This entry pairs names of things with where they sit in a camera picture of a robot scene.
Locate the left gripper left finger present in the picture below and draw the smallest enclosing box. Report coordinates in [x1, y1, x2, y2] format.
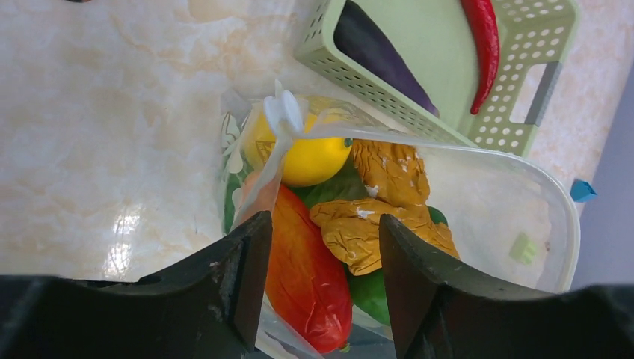
[1, 211, 272, 358]

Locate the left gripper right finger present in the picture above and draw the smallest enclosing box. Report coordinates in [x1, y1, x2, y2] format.
[379, 215, 633, 358]

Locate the green toy bell pepper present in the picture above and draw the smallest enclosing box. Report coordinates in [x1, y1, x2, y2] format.
[342, 200, 459, 325]

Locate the red orange toy pepper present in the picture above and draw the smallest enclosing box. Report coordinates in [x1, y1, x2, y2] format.
[241, 171, 353, 358]

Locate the orange toy ginger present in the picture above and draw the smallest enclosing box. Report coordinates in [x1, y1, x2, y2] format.
[310, 139, 459, 276]

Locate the clear zip top bag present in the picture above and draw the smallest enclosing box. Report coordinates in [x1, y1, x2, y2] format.
[219, 84, 580, 358]

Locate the yellow toy lemon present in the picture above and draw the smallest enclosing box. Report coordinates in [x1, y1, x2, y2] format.
[242, 114, 353, 187]

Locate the purple toy eggplant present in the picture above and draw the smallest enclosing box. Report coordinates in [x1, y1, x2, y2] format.
[333, 1, 440, 117]

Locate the red toy chili pepper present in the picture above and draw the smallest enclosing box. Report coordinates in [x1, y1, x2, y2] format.
[460, 0, 501, 115]

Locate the green toy cabbage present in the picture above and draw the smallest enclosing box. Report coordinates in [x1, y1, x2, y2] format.
[223, 159, 369, 234]

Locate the small light green block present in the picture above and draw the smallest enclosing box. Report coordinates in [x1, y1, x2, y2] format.
[509, 233, 538, 265]

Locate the blue toy block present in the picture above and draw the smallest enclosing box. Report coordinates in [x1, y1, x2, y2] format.
[570, 179, 597, 203]

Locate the light green plastic basket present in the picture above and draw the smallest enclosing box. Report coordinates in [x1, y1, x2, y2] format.
[295, 1, 579, 157]

